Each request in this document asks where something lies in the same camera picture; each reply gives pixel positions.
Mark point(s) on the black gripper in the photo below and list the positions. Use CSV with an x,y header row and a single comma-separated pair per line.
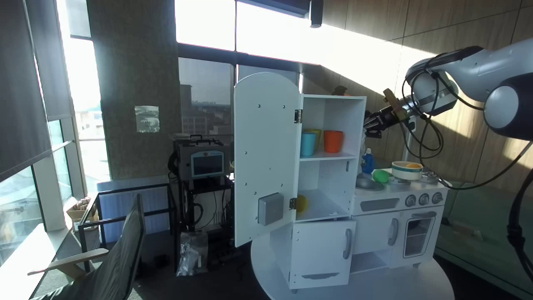
x,y
392,117

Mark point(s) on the white oven door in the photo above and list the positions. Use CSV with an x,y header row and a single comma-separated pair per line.
x,y
418,233

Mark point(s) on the blue board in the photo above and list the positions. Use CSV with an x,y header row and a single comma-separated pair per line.
x,y
125,205

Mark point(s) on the small tan basket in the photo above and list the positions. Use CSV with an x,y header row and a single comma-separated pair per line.
x,y
78,210

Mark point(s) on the black metal frame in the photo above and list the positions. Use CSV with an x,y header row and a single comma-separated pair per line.
x,y
88,225

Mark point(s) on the small white cabinet door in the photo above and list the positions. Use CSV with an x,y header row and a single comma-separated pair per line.
x,y
377,233

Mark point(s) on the paper sheet on pillar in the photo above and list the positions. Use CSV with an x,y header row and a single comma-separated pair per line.
x,y
147,118

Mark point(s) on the grey monitor device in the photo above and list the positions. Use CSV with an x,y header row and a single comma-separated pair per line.
x,y
207,163

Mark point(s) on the dark roller blind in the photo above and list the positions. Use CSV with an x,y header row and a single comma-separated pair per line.
x,y
25,83

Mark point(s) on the white bowl teal stripe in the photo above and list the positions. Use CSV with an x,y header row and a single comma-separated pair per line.
x,y
407,172

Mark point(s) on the large white cabinet door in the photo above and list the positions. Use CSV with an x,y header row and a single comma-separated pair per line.
x,y
318,250

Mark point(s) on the white toy kitchen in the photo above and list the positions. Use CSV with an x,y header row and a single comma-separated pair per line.
x,y
327,183

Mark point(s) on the orange cup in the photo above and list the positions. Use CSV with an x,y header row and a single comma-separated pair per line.
x,y
333,142

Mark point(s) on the clear plastic bag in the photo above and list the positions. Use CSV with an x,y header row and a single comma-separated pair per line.
x,y
192,255

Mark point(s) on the yellow cup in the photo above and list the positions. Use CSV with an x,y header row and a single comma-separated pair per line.
x,y
300,203

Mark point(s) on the blue cup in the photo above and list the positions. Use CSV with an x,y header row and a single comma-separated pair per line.
x,y
308,143

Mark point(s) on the black equipment cart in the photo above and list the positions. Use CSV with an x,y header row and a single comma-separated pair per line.
x,y
185,210

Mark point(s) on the blue bottle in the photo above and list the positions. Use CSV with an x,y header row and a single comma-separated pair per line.
x,y
367,162

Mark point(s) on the wooden deck chair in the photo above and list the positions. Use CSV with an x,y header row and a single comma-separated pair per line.
x,y
118,260

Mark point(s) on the silver toy sink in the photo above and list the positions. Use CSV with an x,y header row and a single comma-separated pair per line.
x,y
365,180

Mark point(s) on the small brown object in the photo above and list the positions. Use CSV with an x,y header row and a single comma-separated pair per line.
x,y
340,90

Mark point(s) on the orange food piece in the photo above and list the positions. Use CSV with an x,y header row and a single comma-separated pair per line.
x,y
413,165

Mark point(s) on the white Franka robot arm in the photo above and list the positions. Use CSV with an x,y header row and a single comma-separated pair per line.
x,y
488,72

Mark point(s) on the tan wrist camera mount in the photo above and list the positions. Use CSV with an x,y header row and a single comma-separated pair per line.
x,y
395,102

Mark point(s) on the green toy bowl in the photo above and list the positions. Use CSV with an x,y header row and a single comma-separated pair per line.
x,y
380,177

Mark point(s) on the grey round stove knob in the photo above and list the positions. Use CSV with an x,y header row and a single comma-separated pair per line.
x,y
410,200
423,198
437,197

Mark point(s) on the white arched cabinet door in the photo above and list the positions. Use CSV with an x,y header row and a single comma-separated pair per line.
x,y
267,155

